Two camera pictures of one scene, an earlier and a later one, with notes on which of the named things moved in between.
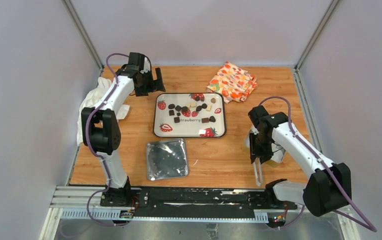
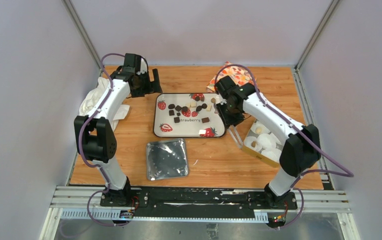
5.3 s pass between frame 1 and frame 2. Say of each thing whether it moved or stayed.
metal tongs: moved
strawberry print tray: stayed
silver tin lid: stayed
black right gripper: moved
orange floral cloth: stayed
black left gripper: stayed
